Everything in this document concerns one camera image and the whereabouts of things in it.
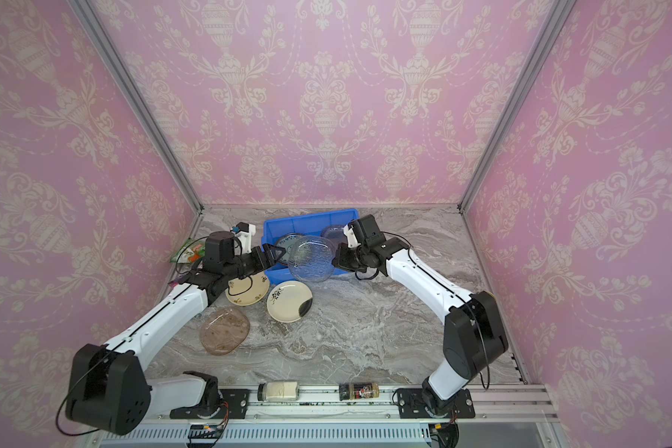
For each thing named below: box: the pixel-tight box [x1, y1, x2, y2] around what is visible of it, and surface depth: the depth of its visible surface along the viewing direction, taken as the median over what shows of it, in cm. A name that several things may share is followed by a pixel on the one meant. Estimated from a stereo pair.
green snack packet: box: [169, 238, 207, 265], surface depth 107 cm
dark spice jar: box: [338, 381, 380, 401], surface depth 75 cm
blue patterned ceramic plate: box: [275, 233, 308, 265], surface depth 87 cm
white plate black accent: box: [266, 280, 314, 323], surface depth 94 cm
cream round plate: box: [224, 270, 271, 307], surface depth 75 cm
